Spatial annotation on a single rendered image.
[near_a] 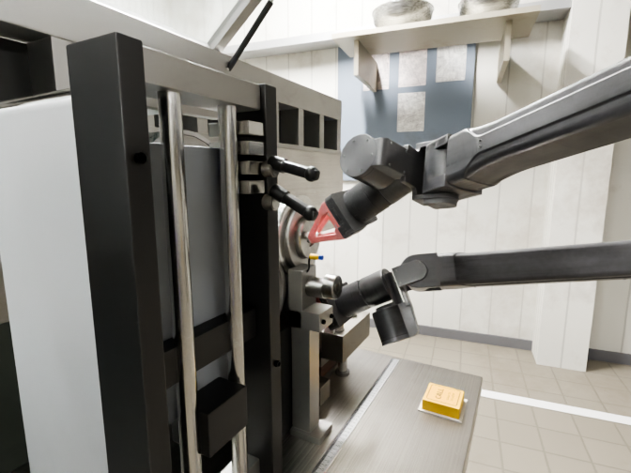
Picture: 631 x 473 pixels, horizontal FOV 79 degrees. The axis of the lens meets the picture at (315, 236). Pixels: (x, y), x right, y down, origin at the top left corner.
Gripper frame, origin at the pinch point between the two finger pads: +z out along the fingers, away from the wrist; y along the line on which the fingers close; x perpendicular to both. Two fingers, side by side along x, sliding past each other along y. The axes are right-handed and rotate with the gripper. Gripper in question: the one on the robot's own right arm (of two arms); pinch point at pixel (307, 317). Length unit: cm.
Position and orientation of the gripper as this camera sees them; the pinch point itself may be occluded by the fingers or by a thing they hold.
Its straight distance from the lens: 78.9
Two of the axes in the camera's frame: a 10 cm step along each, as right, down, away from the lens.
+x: -4.4, -8.9, 0.9
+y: 4.8, -1.4, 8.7
